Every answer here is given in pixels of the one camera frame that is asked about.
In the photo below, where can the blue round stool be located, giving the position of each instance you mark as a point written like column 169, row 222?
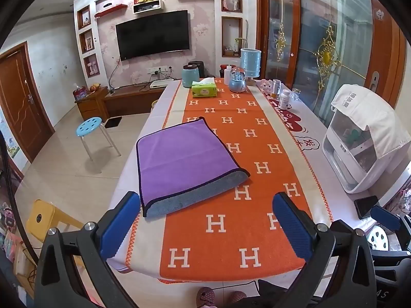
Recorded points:
column 89, row 125

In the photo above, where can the amber glass bottle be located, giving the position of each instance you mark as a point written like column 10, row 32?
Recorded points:
column 276, row 89

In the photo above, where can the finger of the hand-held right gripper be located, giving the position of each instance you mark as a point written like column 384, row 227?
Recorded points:
column 383, row 216

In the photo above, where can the black television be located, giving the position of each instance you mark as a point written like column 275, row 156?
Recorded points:
column 152, row 35

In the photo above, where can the white printed tablecloth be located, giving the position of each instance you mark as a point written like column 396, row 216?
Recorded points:
column 322, row 170

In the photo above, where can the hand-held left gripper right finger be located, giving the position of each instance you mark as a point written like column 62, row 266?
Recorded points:
column 292, row 227

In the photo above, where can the white box wall shelf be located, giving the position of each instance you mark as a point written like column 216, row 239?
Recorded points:
column 147, row 6

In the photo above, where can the pink slipper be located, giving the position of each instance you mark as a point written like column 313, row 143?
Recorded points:
column 205, row 297
column 236, row 296

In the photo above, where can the small glass jar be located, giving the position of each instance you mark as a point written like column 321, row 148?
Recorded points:
column 295, row 94

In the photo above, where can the floral cloth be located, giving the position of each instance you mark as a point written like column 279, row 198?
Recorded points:
column 401, row 202

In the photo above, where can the orange printed blanket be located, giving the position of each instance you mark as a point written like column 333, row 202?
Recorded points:
column 244, row 221

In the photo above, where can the pink tissue pack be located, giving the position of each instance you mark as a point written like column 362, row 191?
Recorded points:
column 79, row 93

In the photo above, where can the wooden drawer cabinet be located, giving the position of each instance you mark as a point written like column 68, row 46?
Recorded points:
column 91, row 104

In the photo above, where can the white round stool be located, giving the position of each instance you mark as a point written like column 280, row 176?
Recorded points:
column 379, row 239

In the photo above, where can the black kitchen appliance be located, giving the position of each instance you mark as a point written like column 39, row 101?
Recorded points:
column 202, row 67

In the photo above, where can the blue snow globe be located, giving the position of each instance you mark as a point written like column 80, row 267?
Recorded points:
column 237, row 81

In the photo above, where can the white pill bottle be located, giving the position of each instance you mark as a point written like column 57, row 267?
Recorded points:
column 284, row 101

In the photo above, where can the light blue bucket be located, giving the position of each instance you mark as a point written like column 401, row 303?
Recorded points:
column 250, row 62

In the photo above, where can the wooden door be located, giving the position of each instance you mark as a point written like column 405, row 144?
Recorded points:
column 19, row 102

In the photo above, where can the yellow plastic stool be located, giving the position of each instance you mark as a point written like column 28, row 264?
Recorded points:
column 45, row 215

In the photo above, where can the white squeeze bottle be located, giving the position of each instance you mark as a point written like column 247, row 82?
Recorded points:
column 227, row 75

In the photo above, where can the red wall shelf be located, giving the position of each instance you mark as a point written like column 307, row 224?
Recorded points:
column 110, row 9

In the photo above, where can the teal jar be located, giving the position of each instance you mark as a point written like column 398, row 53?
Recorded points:
column 190, row 77

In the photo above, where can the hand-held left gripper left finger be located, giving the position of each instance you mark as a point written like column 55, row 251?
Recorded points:
column 118, row 226

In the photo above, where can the white countertop appliance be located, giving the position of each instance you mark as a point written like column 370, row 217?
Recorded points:
column 345, row 163

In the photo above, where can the purple towel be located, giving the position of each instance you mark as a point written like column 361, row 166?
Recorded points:
column 183, row 157

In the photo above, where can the dark jar with red lid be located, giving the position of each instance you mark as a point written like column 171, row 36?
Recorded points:
column 223, row 70

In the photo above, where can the green tissue box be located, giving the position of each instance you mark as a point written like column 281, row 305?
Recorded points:
column 204, row 89

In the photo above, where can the wooden television cabinet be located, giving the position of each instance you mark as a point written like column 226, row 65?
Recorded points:
column 135, row 98

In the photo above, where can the glass sliding door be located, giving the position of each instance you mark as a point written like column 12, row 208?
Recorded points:
column 321, row 22

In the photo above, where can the black phone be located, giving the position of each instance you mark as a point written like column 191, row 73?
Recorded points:
column 366, row 206

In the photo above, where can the white cloth cover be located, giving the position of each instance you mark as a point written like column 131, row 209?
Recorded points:
column 369, row 112

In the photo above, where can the white set-top box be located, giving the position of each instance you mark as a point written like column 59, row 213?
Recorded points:
column 160, row 84

